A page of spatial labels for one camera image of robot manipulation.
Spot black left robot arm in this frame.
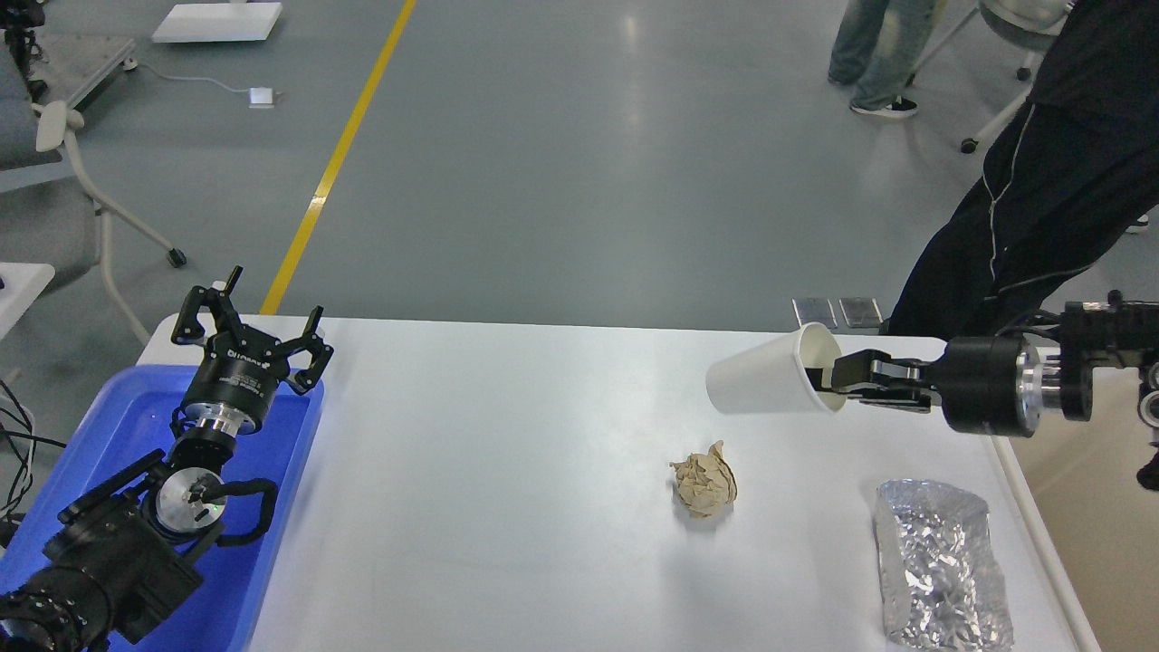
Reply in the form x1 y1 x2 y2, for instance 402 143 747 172
3 268 334 651

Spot right metal floor plate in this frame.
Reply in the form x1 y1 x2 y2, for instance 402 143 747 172
838 296 885 331

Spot white rolling chair right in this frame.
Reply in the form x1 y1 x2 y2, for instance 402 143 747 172
905 1 1076 154

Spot white paper cup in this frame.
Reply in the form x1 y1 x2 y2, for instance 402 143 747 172
706 322 846 413

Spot left metal floor plate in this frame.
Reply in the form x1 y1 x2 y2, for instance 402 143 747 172
790 296 838 331

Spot blue plastic tray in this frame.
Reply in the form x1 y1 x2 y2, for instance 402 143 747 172
1 366 325 651

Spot white flat board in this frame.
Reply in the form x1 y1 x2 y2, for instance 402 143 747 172
150 3 284 43

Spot crumpled aluminium foil bag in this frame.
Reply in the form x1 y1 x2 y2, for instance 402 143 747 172
873 479 1014 651

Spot white side table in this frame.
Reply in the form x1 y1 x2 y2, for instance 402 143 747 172
0 263 54 340

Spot black cables bundle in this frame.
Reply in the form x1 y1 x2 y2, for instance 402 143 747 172
0 379 70 550

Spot white power adapter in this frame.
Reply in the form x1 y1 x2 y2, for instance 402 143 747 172
248 87 277 109

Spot grey office chair left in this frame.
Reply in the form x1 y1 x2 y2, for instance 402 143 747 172
3 51 187 343

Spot person in black tracksuit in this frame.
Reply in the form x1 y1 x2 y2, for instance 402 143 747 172
882 1 1158 340

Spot metal floor plate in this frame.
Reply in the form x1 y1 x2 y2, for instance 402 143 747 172
838 296 885 331
790 296 838 331

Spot person in grey jeans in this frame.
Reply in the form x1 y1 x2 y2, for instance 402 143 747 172
828 1 943 120

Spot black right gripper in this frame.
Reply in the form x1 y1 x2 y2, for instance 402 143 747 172
804 337 1060 437

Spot white power cable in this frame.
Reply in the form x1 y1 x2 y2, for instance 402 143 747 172
121 58 253 95

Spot grey metal platform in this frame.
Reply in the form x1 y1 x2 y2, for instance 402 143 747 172
32 34 137 111

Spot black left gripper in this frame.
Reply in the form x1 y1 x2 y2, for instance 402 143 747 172
170 264 334 435

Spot crumpled brown paper ball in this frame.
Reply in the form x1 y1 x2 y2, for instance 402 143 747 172
669 440 738 519

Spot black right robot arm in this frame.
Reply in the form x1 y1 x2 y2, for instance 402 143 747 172
806 292 1158 437

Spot beige plastic bin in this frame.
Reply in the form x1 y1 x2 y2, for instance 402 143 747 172
993 368 1158 651

